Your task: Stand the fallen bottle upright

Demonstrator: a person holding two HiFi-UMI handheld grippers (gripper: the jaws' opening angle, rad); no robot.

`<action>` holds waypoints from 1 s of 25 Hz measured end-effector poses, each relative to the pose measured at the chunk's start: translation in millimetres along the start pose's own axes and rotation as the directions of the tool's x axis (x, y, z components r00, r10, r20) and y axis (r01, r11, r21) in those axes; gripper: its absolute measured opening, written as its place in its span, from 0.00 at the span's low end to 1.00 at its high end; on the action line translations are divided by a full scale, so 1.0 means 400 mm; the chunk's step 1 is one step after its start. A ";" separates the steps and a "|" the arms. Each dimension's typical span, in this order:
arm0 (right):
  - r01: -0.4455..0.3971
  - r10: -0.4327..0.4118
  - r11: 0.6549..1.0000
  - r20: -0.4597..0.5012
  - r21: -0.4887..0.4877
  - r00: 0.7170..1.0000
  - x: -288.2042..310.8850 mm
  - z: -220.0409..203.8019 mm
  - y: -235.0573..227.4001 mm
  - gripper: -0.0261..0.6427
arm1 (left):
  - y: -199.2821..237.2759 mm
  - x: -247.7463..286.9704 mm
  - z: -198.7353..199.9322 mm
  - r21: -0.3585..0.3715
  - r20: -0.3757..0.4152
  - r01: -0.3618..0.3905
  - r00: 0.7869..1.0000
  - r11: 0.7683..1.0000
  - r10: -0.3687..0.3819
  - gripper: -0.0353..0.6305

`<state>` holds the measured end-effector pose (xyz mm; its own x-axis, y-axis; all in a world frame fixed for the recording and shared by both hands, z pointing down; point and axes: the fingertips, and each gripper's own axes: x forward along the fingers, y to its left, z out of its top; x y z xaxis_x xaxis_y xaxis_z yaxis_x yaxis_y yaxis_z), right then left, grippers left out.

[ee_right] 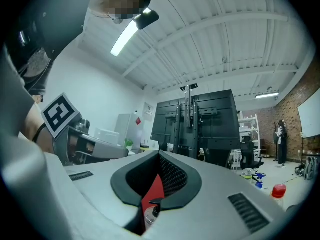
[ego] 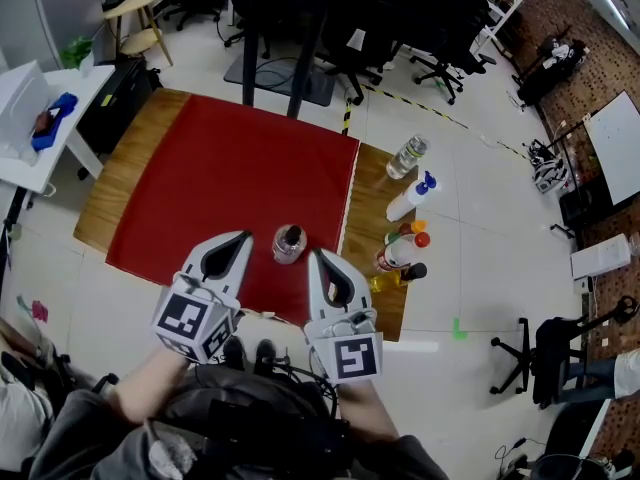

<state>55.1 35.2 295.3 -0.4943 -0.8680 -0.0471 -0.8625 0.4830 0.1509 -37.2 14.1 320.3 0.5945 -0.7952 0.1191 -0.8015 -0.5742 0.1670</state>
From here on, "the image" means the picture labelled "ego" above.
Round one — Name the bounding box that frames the black and white object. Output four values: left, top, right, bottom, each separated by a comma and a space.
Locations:
529, 140, 569, 194

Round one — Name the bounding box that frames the black waist bag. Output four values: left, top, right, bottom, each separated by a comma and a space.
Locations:
159, 362, 351, 480

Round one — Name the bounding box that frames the black cabinet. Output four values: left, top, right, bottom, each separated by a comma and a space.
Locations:
77, 56, 164, 155

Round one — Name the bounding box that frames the black office chair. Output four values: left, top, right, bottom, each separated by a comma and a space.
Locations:
0, 347, 121, 480
223, 15, 274, 62
313, 15, 402, 105
162, 0, 224, 32
488, 295, 640, 409
408, 17, 497, 106

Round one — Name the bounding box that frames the person's left forearm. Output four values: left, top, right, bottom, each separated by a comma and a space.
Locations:
107, 350, 191, 427

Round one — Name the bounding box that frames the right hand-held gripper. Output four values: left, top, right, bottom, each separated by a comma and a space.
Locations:
302, 248, 385, 385

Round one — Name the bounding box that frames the white box device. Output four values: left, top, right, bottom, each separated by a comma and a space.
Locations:
569, 232, 632, 282

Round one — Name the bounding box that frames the clear water bottle green label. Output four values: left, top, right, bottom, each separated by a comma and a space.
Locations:
385, 134, 431, 181

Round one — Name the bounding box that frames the blue tray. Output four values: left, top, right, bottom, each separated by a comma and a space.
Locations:
30, 91, 80, 152

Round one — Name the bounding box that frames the white plastic box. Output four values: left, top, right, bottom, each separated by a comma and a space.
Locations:
0, 60, 51, 144

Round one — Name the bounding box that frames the person's black left shoe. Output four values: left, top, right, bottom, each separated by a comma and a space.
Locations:
222, 335, 247, 372

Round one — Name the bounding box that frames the white shelf rack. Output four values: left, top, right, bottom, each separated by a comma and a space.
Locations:
473, 0, 546, 55

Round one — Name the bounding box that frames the wooden stool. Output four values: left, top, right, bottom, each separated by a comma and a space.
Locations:
102, 0, 175, 68

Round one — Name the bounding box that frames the person's gray jacket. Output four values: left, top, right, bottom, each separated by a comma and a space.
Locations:
29, 387, 446, 480

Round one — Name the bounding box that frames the green potted plant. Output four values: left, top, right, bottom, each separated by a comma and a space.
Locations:
59, 36, 96, 72

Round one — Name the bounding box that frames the red cloth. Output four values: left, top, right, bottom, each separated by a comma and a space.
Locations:
104, 93, 361, 328

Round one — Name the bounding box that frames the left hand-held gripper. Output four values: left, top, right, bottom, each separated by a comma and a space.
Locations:
151, 229, 255, 365

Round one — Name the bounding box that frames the person's black shoe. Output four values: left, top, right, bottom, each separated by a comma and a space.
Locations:
253, 338, 279, 375
222, 335, 247, 372

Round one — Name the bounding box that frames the pink object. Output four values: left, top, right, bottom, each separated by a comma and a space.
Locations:
17, 295, 50, 324

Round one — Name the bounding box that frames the black display stand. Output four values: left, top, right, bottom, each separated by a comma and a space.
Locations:
223, 0, 337, 119

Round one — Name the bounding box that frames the whiteboard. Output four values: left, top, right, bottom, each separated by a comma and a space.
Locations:
583, 90, 640, 207

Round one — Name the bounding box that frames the yellow black striped floor tape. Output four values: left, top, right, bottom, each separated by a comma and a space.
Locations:
341, 83, 529, 162

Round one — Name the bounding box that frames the clear bottle with black cap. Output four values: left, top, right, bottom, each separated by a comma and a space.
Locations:
271, 223, 308, 266

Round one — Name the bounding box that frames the brown object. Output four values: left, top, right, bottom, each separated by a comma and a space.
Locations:
32, 109, 61, 134

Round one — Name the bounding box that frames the person's black right shoe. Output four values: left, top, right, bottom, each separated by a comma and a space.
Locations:
253, 338, 279, 375

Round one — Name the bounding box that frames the person's right forearm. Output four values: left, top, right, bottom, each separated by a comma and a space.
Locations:
337, 380, 401, 444

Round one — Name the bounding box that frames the white spray bottle blue cap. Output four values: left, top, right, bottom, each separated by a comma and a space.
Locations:
385, 170, 438, 223

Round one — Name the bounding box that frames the white side table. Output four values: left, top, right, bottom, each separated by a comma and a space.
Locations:
0, 64, 116, 197

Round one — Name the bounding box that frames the white bottle with red cap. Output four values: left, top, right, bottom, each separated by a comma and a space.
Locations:
375, 231, 432, 274

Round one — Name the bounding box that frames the yellow oil bottle black cap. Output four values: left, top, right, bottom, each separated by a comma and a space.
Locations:
369, 261, 429, 294

